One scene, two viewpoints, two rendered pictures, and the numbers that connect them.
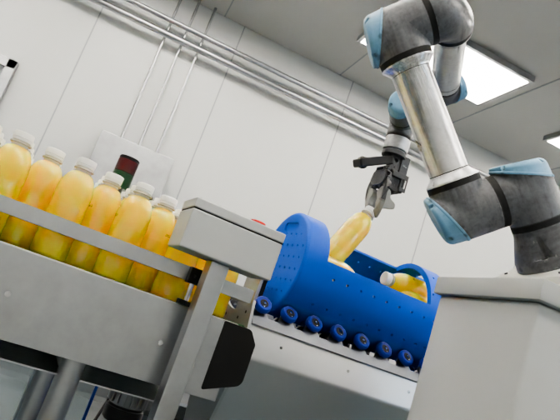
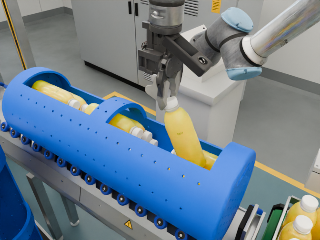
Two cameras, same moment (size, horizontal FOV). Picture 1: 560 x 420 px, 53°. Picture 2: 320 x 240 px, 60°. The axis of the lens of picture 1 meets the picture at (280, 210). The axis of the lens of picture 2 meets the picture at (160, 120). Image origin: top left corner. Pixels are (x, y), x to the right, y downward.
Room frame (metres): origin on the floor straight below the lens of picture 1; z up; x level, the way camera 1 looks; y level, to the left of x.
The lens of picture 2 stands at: (1.93, 0.23, 1.72)
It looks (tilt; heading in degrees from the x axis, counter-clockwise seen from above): 37 degrees down; 236
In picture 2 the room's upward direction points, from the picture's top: straight up
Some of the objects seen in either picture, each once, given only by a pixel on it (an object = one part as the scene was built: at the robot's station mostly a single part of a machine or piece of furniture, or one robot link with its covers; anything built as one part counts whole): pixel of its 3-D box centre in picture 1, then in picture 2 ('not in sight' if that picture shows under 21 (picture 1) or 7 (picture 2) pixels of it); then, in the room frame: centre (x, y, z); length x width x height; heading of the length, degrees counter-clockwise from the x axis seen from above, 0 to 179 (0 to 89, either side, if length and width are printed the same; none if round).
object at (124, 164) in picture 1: (126, 167); not in sight; (1.67, 0.48, 1.23); 0.06 x 0.06 x 0.04
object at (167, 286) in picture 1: (182, 255); not in sight; (1.23, 0.17, 1.00); 0.07 x 0.07 x 0.19
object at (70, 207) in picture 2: not in sight; (65, 194); (1.79, -1.01, 0.31); 0.06 x 0.06 x 0.63; 21
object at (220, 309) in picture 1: (222, 274); (297, 225); (1.35, 0.08, 1.00); 0.07 x 0.07 x 0.19
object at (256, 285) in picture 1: (252, 292); (244, 228); (1.47, 0.00, 0.99); 0.10 x 0.02 x 0.12; 21
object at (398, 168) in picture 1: (391, 172); (162, 48); (1.58, -0.27, 1.46); 0.09 x 0.08 x 0.12; 112
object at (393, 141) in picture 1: (395, 147); (165, 13); (1.58, -0.26, 1.54); 0.08 x 0.08 x 0.05
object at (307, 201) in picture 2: not in sight; (308, 204); (1.35, 0.08, 1.10); 0.04 x 0.04 x 0.02
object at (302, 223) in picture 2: not in sight; (302, 225); (1.42, 0.10, 1.10); 0.04 x 0.04 x 0.02
